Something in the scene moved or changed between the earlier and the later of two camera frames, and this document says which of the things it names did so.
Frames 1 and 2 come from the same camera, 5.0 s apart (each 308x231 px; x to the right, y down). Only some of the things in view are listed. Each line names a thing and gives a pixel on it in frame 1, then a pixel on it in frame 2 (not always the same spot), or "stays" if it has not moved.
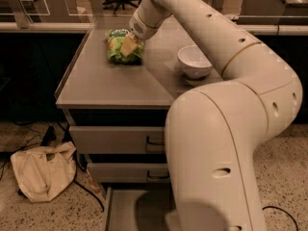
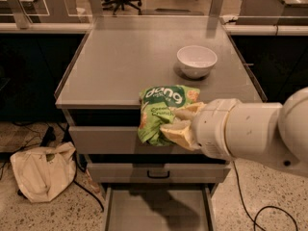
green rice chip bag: (114, 41) → (157, 110)
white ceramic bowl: (192, 62) stays
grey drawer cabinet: (116, 115) stays
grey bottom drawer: (138, 208) stays
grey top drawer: (114, 140) stays
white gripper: (141, 29) → (211, 125)
